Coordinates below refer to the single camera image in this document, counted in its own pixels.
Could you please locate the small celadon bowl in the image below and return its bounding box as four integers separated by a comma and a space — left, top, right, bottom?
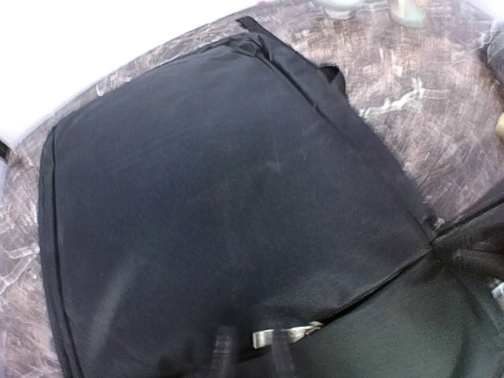
318, 0, 364, 20

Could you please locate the cream floral mug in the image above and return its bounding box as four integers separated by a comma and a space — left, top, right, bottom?
387, 0, 425, 28

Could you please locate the black student bag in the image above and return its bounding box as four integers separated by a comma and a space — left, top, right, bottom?
38, 17, 503, 377

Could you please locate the left black frame post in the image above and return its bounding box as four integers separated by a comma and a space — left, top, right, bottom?
0, 141, 10, 161

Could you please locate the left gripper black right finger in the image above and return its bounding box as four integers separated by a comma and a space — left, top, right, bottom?
271, 330, 294, 378

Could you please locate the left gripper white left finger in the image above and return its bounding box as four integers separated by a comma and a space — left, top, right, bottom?
208, 326, 239, 378

